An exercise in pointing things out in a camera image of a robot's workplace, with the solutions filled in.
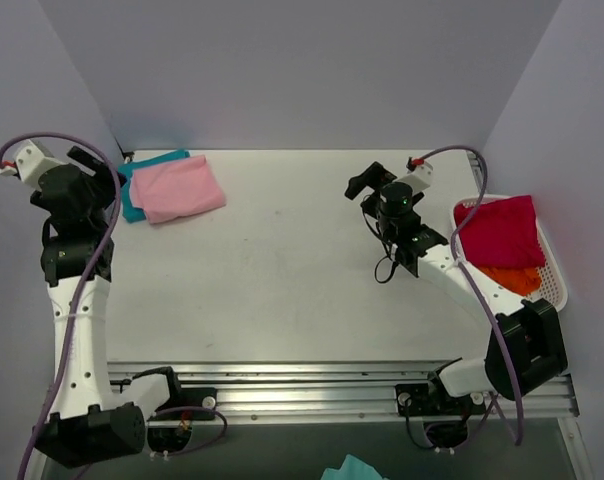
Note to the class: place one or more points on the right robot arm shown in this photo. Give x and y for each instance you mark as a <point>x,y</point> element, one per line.
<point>525,344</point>

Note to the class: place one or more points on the aluminium rail frame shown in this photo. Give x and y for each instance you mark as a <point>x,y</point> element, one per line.
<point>305,393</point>

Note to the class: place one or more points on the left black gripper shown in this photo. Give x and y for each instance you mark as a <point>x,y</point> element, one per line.
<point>93,163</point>

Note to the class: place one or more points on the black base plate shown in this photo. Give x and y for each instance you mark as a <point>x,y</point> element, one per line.
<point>423,400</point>
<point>205,398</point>

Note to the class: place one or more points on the crimson t shirt in basket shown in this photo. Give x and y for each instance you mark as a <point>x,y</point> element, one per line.
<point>503,234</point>

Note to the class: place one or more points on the orange t shirt in basket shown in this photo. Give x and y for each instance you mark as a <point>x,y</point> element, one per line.
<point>520,281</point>

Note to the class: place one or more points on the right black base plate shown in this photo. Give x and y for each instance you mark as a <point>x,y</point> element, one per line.
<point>423,400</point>

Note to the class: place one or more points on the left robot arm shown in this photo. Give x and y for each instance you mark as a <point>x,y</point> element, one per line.
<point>84,421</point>

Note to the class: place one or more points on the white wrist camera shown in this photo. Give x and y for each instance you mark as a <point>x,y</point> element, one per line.
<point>419,175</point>
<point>30,162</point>

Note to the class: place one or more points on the white plastic basket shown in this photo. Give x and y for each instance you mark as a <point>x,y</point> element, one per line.
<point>553,287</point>

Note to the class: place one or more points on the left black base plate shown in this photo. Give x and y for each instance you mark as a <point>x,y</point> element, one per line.
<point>205,398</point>

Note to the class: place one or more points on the pink t shirt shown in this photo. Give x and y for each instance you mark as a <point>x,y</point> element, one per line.
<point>176,189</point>

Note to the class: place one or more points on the mint green cloth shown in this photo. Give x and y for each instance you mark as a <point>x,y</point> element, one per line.
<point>352,468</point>

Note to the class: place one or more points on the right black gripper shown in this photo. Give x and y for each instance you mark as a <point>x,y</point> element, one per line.
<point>373,185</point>

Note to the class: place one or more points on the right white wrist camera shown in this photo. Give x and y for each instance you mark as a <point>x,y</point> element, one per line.
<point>419,175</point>

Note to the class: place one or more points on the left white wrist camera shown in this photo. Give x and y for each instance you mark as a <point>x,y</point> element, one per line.
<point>30,162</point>

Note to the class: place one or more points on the folded teal t shirt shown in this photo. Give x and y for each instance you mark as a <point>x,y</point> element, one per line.
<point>131,213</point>

